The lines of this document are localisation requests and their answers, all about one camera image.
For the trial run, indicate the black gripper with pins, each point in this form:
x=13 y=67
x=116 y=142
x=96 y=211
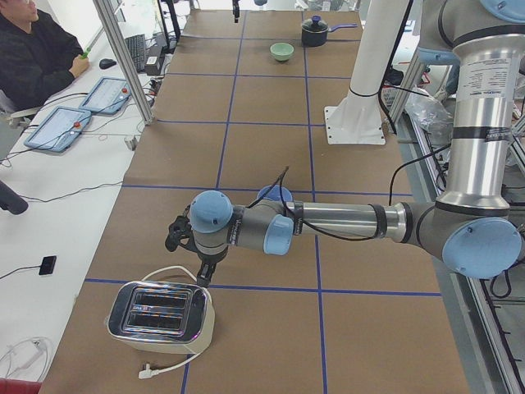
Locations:
x=209 y=258
x=235 y=9

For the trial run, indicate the green bowl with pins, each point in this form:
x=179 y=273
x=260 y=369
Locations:
x=282 y=52

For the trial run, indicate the blue bowl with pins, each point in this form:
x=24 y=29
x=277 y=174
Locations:
x=275 y=193

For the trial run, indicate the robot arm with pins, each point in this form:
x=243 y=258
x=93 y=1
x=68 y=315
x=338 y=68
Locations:
x=467 y=227

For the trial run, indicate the dark blue saucepan with lid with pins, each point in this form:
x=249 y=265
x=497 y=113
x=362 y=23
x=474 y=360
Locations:
x=315 y=31

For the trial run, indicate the silver white toaster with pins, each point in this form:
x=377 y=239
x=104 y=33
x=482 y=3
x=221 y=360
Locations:
x=163 y=317

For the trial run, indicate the black keyboard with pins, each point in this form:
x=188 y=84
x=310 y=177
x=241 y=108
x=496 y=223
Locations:
x=136 y=45

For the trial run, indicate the black computer mouse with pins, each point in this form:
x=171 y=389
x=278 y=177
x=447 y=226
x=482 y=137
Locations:
x=106 y=63

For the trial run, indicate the far blue teach pendant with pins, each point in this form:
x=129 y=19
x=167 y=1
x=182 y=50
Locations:
x=107 y=97

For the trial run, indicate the blue teach pendant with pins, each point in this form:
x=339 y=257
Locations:
x=59 y=129
x=107 y=97

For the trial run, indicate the green handheld object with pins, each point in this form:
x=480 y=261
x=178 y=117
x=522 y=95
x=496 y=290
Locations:
x=86 y=53

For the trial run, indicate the small black square device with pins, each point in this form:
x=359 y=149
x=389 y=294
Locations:
x=47 y=266

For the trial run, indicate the near blue teach pendant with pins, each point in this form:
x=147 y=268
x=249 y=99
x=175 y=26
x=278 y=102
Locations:
x=59 y=129

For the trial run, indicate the seated person in black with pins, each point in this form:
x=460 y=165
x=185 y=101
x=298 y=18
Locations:
x=38 y=57

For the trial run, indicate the clear plastic bag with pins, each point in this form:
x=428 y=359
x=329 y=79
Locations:
x=430 y=115

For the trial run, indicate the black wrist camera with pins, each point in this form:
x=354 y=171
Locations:
x=180 y=235

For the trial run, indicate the aluminium frame post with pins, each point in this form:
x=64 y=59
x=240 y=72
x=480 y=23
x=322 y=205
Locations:
x=118 y=45

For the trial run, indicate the white camera stand column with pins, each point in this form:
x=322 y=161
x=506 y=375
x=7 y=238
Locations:
x=357 y=118

